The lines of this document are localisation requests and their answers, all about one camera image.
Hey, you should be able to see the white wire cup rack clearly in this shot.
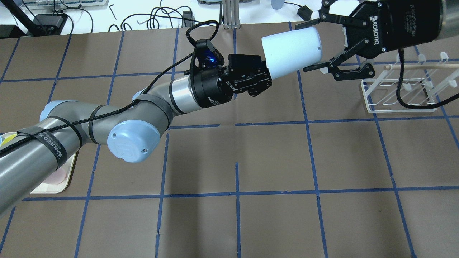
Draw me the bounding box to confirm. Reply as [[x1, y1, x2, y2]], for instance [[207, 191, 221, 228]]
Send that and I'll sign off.
[[360, 52, 458, 113]]

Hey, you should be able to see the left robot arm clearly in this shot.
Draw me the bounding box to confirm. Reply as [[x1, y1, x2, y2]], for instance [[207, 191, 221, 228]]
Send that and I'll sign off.
[[0, 54, 272, 216]]

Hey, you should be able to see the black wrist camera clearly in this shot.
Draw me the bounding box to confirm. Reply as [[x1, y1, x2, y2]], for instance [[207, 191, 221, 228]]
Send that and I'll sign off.
[[189, 39, 224, 75]]

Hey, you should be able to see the black power adapter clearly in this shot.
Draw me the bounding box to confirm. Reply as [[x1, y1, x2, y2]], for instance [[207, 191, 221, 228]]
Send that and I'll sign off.
[[297, 5, 314, 21]]

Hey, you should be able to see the cream plastic tray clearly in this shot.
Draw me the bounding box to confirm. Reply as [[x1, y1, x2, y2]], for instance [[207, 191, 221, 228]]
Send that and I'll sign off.
[[31, 152, 79, 194]]

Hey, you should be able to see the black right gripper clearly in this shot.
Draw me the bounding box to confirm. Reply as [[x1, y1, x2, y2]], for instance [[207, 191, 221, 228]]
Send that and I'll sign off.
[[295, 0, 442, 81]]

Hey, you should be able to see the blue cup on desk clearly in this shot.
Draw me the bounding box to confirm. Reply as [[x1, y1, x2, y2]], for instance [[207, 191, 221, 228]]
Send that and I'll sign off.
[[270, 0, 285, 10]]

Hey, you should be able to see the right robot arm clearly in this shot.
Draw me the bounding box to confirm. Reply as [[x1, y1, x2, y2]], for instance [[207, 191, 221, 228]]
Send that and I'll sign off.
[[295, 0, 459, 81]]

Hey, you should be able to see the light blue ikea cup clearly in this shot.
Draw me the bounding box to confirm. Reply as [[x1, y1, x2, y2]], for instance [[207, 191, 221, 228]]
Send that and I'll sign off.
[[262, 27, 322, 80]]

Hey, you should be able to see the aluminium frame post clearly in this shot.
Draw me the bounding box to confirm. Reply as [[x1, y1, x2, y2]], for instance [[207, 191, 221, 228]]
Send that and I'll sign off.
[[222, 0, 241, 29]]

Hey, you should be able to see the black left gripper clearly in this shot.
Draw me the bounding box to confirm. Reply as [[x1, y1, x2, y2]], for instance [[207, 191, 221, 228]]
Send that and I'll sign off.
[[190, 54, 272, 108]]

